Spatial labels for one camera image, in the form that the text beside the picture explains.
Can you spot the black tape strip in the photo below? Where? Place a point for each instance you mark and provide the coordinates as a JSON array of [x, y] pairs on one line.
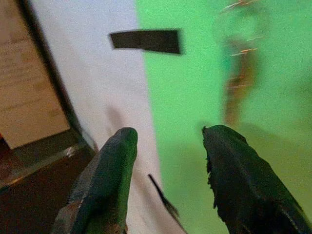
[[146, 41]]

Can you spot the green cloth sheet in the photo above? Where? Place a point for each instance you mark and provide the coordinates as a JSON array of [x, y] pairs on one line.
[[219, 102]]

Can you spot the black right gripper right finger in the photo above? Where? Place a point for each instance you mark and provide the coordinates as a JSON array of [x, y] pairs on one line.
[[243, 185]]

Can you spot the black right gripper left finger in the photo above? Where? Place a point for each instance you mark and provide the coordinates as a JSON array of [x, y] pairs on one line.
[[102, 185]]

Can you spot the cardboard box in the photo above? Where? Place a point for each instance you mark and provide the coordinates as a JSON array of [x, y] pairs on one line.
[[26, 78]]

